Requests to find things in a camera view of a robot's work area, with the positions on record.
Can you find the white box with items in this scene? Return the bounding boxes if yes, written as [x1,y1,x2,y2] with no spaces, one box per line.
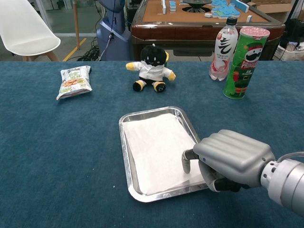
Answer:
[275,41,304,61]

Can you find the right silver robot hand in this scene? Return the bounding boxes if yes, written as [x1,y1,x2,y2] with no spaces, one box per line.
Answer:
[181,129,276,192]

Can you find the blue robot base machine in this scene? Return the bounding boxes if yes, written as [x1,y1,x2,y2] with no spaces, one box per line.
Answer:
[96,0,132,62]

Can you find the brown mahjong table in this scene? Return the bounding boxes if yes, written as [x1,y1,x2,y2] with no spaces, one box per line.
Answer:
[130,0,285,62]

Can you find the white paper napkin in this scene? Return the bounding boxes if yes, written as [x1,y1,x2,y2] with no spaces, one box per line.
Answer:
[123,113,207,196]

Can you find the blue table cloth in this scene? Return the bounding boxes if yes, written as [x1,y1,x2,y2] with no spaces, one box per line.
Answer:
[0,60,304,228]

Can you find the black plush toy white coat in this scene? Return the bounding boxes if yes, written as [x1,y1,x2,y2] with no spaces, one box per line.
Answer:
[125,44,177,93]

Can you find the green Pringles can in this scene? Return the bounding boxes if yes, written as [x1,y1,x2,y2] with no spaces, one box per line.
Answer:
[223,26,271,100]

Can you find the silver metal tray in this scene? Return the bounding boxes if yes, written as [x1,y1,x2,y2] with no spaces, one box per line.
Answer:
[118,106,213,203]

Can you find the white chair wooden legs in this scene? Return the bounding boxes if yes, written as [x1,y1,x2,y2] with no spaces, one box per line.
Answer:
[0,0,62,62]

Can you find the white snack bag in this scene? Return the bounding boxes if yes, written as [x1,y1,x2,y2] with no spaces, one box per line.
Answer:
[56,66,93,101]

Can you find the clear drink bottle pink label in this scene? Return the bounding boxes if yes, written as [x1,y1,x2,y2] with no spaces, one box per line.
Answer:
[209,16,239,82]

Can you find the blue white mahjong tile stack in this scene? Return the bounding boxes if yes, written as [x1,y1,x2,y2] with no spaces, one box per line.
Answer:
[162,0,178,14]

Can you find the wooden pole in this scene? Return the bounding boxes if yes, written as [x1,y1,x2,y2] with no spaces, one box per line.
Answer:
[73,0,81,50]

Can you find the black cable bundle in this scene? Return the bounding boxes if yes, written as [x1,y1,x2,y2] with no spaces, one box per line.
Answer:
[77,38,106,62]

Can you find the black mahjong table centre disc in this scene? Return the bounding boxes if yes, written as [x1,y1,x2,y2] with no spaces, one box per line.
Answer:
[181,0,213,12]

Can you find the blue mahjong tile pile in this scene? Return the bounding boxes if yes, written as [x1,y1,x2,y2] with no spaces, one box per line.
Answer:
[210,0,249,19]

